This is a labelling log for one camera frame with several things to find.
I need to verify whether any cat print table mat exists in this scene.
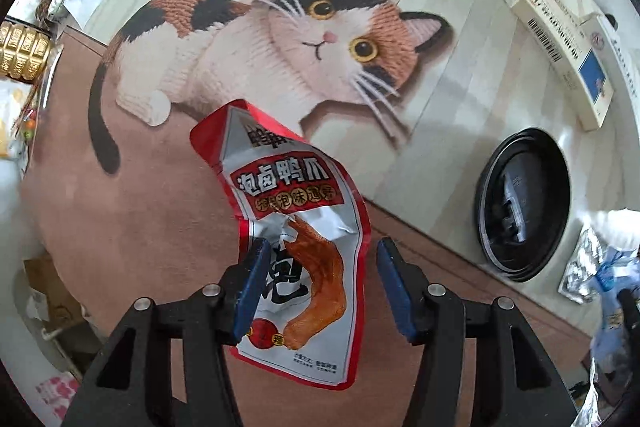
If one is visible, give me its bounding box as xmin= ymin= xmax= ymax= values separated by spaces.
xmin=19 ymin=0 xmax=640 ymax=427

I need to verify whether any white and blue box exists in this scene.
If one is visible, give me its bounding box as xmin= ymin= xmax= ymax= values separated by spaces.
xmin=499 ymin=0 xmax=617 ymax=132

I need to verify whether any blue plastic packet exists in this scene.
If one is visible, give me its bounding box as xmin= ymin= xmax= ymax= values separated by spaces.
xmin=592 ymin=244 xmax=640 ymax=358

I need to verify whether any brown cardboard box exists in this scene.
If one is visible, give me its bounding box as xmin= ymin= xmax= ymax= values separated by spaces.
xmin=22 ymin=252 xmax=88 ymax=348

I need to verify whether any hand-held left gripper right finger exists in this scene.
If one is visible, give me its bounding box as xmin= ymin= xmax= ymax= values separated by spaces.
xmin=376 ymin=236 xmax=581 ymax=427

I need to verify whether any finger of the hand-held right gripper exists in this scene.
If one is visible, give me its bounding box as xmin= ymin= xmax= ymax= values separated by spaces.
xmin=616 ymin=289 xmax=640 ymax=339

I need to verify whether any silver foil packet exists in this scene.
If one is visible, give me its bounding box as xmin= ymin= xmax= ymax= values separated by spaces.
xmin=557 ymin=227 xmax=608 ymax=305

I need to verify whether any black plastic lid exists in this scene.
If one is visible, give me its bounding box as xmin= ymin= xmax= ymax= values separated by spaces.
xmin=475 ymin=127 xmax=572 ymax=283

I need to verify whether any gold grenade-shaped bottle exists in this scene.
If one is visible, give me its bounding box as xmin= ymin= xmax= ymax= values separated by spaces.
xmin=0 ymin=21 xmax=57 ymax=80

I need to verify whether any yellow chips bag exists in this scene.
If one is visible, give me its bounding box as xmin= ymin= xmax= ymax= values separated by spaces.
xmin=0 ymin=79 xmax=41 ymax=160

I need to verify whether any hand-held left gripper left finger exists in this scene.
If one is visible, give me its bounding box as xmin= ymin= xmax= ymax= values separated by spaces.
xmin=60 ymin=237 xmax=274 ymax=427

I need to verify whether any red snack packet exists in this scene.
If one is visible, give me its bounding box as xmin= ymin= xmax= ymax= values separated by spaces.
xmin=189 ymin=99 xmax=373 ymax=392

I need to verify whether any pink packet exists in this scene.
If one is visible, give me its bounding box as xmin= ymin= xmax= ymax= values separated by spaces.
xmin=34 ymin=374 xmax=83 ymax=423

